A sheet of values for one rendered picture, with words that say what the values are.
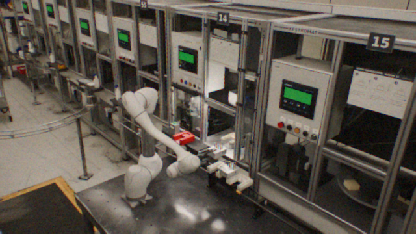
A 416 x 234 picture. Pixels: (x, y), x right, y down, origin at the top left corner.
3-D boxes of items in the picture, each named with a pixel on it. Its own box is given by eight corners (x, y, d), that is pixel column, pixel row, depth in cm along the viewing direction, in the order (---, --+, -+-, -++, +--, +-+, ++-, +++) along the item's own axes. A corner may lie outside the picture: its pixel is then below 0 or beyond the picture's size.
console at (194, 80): (169, 82, 303) (168, 31, 285) (194, 77, 321) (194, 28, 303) (199, 94, 275) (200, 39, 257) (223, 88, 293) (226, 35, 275)
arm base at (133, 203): (134, 211, 243) (134, 205, 241) (119, 197, 258) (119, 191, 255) (155, 201, 254) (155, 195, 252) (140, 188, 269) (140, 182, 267)
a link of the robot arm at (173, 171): (185, 173, 241) (194, 170, 231) (168, 182, 231) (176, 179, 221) (179, 160, 242) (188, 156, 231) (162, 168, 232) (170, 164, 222)
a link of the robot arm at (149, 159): (134, 181, 266) (149, 167, 284) (152, 185, 260) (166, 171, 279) (127, 90, 235) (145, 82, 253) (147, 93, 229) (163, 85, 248)
